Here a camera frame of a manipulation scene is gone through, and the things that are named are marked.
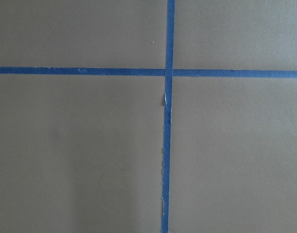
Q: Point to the brown paper table cover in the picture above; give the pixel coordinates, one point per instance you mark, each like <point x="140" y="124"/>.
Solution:
<point x="148" y="116"/>

